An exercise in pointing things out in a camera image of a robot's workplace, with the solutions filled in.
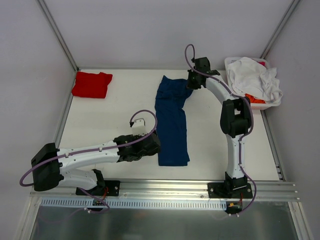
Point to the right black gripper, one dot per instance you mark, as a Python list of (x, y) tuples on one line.
[(191, 80)]

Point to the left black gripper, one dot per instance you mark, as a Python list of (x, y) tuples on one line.
[(154, 143)]

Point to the blue mickey t shirt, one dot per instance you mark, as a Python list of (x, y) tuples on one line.
[(171, 122)]

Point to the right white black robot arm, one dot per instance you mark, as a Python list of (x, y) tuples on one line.
[(236, 123)]

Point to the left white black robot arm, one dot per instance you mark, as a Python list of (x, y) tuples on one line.
[(53, 167)]

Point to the white t shirt pile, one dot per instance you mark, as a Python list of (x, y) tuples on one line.
[(257, 77)]

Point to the white plastic laundry basket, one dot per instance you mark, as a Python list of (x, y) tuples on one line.
[(257, 107)]

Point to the orange t shirt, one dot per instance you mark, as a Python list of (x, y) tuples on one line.
[(254, 100)]

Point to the folded red t shirt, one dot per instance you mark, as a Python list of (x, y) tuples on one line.
[(91, 85)]

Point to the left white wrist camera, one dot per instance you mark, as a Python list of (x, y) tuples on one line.
[(138, 127)]

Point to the aluminium mounting rail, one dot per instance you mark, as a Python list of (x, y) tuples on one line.
[(265, 191)]

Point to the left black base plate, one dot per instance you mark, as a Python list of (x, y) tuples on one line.
[(105, 188)]

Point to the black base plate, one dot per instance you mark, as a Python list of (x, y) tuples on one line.
[(219, 190), (105, 188)]

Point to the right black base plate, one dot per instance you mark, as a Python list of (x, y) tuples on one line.
[(219, 190)]

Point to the right aluminium frame post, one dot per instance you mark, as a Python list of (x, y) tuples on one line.
[(280, 27)]

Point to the aluminium frame post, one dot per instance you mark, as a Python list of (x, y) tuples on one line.
[(57, 33), (280, 27)]

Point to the white slotted cable duct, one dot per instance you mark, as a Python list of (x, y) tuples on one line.
[(113, 203)]

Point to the left aluminium frame post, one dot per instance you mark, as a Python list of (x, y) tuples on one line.
[(57, 33)]

